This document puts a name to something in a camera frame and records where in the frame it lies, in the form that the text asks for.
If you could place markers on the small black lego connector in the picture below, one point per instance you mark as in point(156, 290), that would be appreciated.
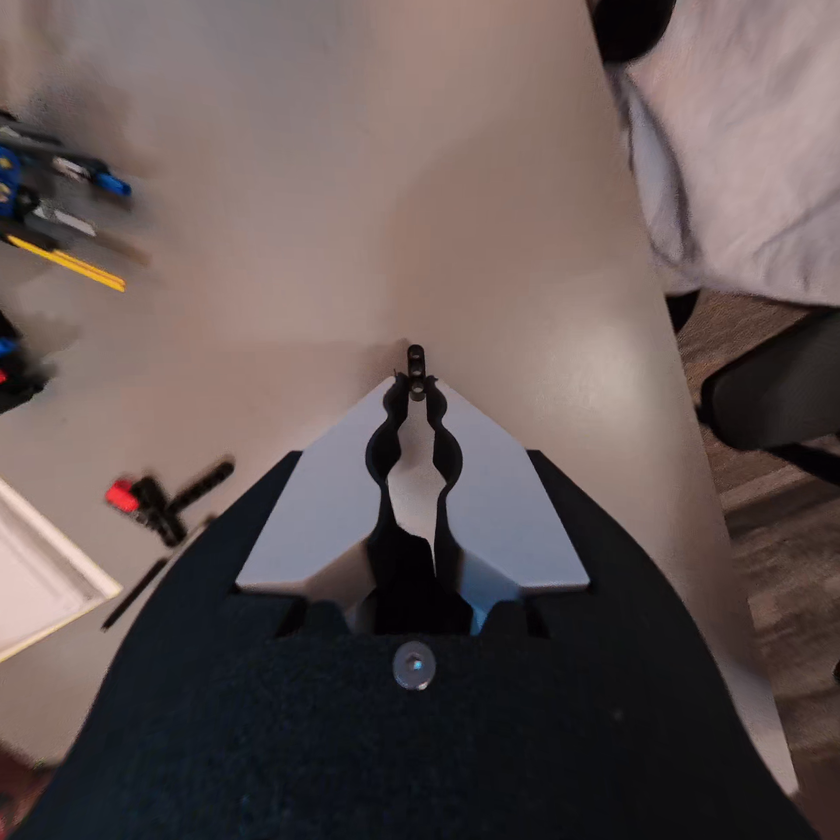
point(416, 358)

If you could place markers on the black beam with red connector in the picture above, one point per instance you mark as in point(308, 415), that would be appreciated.
point(157, 505)

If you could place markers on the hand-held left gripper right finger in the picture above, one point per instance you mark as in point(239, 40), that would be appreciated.
point(512, 512)

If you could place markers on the black chair armrest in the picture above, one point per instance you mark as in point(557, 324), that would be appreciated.
point(630, 29)

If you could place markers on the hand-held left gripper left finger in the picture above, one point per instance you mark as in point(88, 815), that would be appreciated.
point(315, 512)

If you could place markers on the small lego beam assembly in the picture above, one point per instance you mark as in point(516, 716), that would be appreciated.
point(65, 259)

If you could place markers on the thin long black lego axle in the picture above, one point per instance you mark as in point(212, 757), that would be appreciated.
point(131, 597)

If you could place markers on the black office chair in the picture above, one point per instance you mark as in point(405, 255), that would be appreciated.
point(774, 394)

